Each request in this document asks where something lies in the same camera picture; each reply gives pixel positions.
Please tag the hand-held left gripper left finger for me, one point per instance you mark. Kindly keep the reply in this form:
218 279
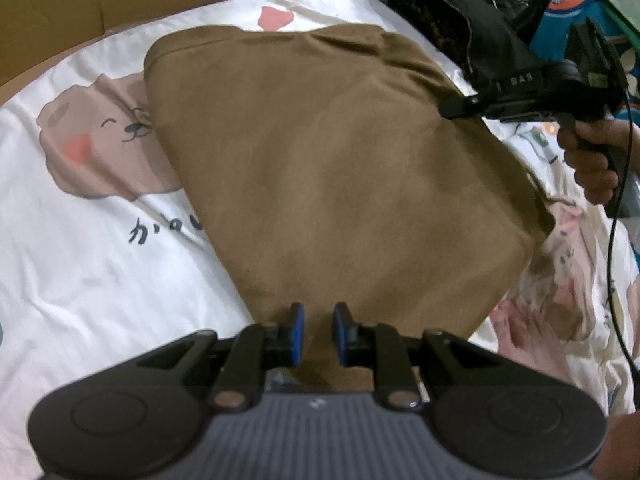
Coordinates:
298 332

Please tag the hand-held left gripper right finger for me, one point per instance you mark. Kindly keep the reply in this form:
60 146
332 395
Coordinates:
341 332

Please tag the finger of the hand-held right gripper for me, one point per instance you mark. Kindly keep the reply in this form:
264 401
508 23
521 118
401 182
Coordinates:
465 106

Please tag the brown printed T-shirt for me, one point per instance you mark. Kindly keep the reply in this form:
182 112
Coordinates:
325 160

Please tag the person's right hand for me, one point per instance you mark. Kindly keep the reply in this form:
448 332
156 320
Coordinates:
590 175

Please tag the teal and orange jersey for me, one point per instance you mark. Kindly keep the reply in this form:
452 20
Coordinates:
555 40

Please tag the black jacket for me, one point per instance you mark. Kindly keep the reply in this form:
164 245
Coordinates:
490 35

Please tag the person's bare foot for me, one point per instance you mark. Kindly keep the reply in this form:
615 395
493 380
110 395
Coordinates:
530 340

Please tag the cartoon printed bed sheet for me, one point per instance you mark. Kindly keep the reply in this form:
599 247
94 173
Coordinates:
100 260

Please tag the person's leg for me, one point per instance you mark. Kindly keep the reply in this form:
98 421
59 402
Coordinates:
622 450

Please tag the brown cardboard box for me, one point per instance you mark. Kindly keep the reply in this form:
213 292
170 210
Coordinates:
100 5

